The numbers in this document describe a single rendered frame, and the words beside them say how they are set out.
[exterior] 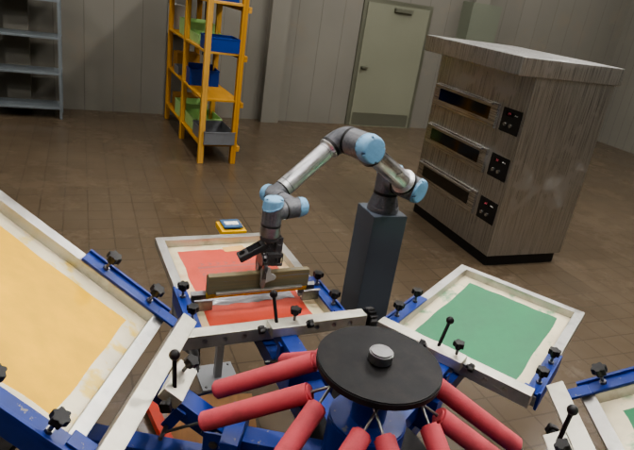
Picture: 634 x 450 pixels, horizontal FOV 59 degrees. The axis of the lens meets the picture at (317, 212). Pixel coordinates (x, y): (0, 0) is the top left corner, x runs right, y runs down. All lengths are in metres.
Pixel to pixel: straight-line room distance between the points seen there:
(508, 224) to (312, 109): 5.39
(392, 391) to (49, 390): 0.80
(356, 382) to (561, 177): 4.42
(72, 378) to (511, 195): 4.30
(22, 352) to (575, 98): 4.69
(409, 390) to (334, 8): 8.79
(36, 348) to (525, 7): 11.05
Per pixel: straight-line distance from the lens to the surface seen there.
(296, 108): 9.84
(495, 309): 2.62
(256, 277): 2.17
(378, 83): 10.31
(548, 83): 5.11
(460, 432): 1.46
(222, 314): 2.19
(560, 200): 5.67
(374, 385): 1.35
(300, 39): 9.65
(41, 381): 1.52
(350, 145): 2.25
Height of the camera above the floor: 2.13
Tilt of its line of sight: 21 degrees down
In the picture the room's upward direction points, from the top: 9 degrees clockwise
